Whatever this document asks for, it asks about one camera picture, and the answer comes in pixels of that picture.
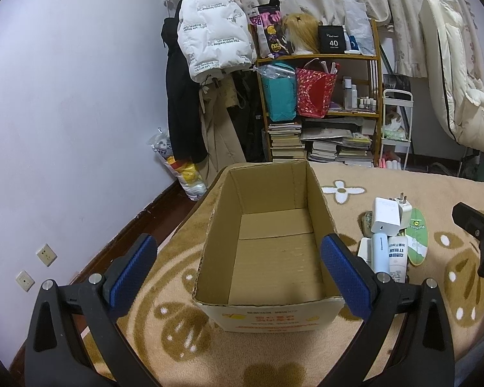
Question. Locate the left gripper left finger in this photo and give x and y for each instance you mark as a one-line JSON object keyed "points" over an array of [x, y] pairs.
{"points": [[55, 354]]}

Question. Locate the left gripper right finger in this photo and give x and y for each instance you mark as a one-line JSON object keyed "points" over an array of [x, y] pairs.
{"points": [[423, 354]]}

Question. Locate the green surfboard-shaped card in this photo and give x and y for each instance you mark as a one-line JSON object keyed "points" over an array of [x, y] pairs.
{"points": [[417, 235]]}

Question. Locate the white lotion tube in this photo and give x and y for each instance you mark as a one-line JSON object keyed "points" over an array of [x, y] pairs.
{"points": [[398, 258]]}

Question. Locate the large white charger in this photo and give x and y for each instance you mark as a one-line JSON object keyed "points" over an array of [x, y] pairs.
{"points": [[385, 217]]}

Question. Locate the light blue power bank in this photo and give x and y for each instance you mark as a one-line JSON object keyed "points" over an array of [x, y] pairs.
{"points": [[380, 253]]}

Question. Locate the cartoon cheers case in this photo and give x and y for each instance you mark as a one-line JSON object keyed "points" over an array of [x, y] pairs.
{"points": [[366, 224]]}

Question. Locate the white case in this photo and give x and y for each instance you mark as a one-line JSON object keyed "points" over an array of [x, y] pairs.
{"points": [[365, 251]]}

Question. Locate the cardboard box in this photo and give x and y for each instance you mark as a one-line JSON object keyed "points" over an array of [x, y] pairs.
{"points": [[261, 269]]}

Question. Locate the small white plug adapter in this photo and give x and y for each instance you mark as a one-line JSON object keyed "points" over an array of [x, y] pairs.
{"points": [[405, 210]]}

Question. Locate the white duvet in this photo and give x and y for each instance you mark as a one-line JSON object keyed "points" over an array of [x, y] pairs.
{"points": [[457, 97]]}

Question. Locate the white utility cart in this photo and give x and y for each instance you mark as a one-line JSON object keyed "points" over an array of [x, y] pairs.
{"points": [[396, 129]]}

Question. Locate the stack of books right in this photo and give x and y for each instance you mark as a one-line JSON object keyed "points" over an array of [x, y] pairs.
{"points": [[340, 139]]}

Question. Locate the stack of books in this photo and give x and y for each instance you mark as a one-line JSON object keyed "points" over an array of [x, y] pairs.
{"points": [[285, 141], [340, 139]]}

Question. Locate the white bottles on shelf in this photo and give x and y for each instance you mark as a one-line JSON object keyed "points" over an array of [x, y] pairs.
{"points": [[353, 100]]}

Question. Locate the wooden bookshelf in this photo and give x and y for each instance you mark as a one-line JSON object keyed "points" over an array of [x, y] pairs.
{"points": [[360, 63]]}

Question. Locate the stack of books left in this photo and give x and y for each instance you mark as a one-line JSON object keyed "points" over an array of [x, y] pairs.
{"points": [[285, 141]]}

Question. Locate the red gift bag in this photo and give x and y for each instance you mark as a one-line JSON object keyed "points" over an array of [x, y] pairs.
{"points": [[315, 84]]}

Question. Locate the plastic bag with toys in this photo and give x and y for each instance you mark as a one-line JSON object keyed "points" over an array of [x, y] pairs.
{"points": [[183, 170]]}

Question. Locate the black box with 40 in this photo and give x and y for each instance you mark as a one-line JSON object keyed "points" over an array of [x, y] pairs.
{"points": [[331, 39]]}

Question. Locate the teal bag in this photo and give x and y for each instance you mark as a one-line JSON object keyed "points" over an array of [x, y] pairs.
{"points": [[279, 84]]}

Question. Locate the blonde wig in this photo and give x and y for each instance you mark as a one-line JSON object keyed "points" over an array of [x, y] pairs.
{"points": [[302, 33]]}

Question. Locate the beige trench coat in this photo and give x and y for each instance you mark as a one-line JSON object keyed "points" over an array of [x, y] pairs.
{"points": [[220, 137]]}

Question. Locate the colourful snack bag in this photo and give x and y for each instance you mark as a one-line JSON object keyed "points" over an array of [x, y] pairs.
{"points": [[268, 30]]}

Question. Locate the black hanging coat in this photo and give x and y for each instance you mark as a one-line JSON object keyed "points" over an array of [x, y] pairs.
{"points": [[184, 122]]}

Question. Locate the white puffer jacket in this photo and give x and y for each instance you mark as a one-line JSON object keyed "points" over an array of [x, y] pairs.
{"points": [[214, 38]]}

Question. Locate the lower wall socket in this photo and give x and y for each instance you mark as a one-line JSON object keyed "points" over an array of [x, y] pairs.
{"points": [[24, 280]]}

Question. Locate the wall socket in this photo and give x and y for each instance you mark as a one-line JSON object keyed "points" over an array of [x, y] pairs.
{"points": [[46, 255], [24, 280]]}

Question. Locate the upper wall socket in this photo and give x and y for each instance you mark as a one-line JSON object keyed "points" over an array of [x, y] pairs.
{"points": [[46, 255]]}

